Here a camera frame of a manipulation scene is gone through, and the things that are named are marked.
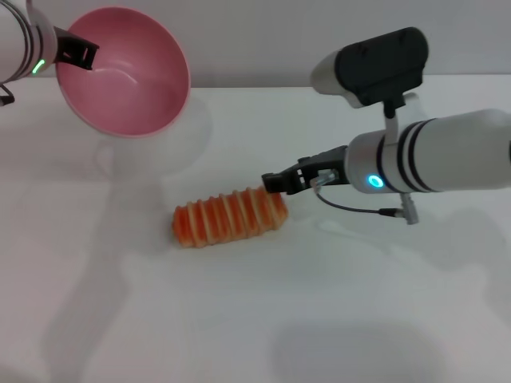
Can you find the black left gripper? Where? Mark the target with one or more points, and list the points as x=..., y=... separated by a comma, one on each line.
x=64, y=44

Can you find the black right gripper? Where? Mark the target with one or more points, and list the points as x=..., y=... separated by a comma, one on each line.
x=331, y=163

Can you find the pink bowl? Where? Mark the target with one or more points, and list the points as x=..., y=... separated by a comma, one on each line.
x=127, y=91

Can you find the ridged golden bread loaf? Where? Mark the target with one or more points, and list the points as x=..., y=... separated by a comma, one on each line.
x=227, y=219

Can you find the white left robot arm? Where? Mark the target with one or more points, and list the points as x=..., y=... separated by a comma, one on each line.
x=20, y=40

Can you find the silver right camera mount bracket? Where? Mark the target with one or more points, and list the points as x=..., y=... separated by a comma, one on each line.
x=393, y=123

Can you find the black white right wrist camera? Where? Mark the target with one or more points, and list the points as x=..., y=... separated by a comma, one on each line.
x=379, y=64

